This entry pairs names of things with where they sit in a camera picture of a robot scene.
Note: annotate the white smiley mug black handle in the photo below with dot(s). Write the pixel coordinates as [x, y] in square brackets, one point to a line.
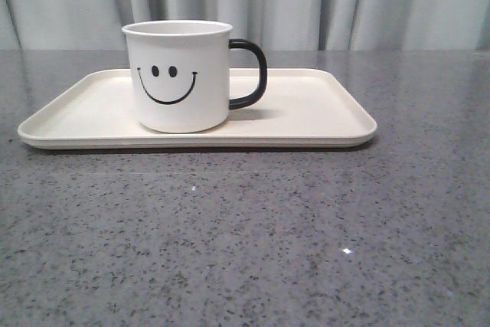
[180, 73]

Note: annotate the cream rectangular tray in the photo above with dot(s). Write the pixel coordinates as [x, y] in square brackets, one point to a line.
[304, 108]

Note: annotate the light grey curtain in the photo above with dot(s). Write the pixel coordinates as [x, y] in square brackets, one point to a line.
[276, 25]

